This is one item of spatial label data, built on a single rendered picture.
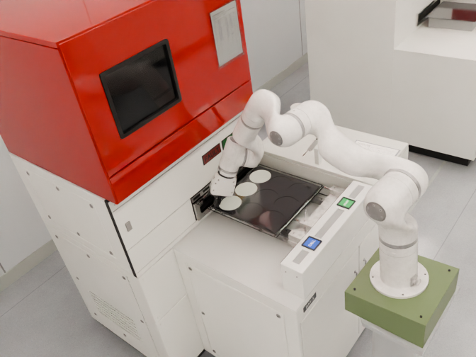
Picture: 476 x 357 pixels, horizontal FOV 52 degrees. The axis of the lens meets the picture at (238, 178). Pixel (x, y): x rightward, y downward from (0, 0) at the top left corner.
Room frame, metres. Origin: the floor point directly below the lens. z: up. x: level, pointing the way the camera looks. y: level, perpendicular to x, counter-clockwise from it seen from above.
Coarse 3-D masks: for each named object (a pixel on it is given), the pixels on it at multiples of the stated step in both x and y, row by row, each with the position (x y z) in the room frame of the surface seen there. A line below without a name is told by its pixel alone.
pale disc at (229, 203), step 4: (232, 196) 1.71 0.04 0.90; (236, 196) 1.71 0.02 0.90; (224, 200) 1.69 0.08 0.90; (228, 200) 1.68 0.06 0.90; (232, 200) 1.68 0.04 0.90; (236, 200) 1.68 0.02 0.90; (240, 200) 1.67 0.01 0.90; (220, 204) 1.67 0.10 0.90; (224, 204) 1.66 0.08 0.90; (228, 204) 1.66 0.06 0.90; (232, 204) 1.66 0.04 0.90; (236, 204) 1.65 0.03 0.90; (240, 204) 1.65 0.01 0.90; (224, 208) 1.64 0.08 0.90; (228, 208) 1.63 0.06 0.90; (232, 208) 1.63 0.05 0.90
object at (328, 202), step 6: (330, 198) 1.60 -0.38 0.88; (336, 198) 1.59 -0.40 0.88; (324, 204) 1.57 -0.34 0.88; (330, 204) 1.56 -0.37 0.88; (318, 210) 1.54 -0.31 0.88; (324, 210) 1.53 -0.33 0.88; (312, 216) 1.51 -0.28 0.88; (318, 216) 1.50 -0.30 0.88; (300, 228) 1.45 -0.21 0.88; (288, 240) 1.39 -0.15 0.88; (294, 246) 1.37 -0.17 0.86
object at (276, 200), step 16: (272, 176) 1.80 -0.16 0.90; (288, 176) 1.78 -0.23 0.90; (256, 192) 1.71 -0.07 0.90; (272, 192) 1.69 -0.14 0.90; (288, 192) 1.67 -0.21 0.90; (304, 192) 1.65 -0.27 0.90; (240, 208) 1.62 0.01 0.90; (256, 208) 1.60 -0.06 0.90; (272, 208) 1.58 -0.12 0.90; (288, 208) 1.56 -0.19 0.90; (256, 224) 1.50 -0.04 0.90; (272, 224) 1.49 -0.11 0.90
